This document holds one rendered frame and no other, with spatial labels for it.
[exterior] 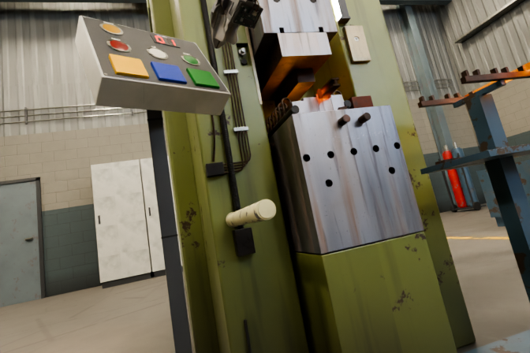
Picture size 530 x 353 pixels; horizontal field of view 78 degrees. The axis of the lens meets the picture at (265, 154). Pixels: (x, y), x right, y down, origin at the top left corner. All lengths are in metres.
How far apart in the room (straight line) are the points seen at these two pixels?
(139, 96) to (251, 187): 0.53
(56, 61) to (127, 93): 7.34
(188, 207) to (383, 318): 0.93
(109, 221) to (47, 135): 2.23
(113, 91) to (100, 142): 6.51
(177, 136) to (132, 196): 4.75
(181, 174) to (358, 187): 0.86
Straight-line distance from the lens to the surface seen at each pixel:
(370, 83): 1.53
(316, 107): 1.19
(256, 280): 1.19
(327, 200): 1.06
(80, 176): 7.26
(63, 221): 7.22
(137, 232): 6.30
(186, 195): 1.60
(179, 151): 1.64
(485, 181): 5.01
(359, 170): 1.13
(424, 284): 1.23
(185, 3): 1.45
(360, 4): 1.72
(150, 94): 0.86
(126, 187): 6.39
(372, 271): 1.12
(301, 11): 1.37
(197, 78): 0.93
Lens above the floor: 0.60
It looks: 11 degrees up
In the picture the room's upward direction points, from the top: 11 degrees counter-clockwise
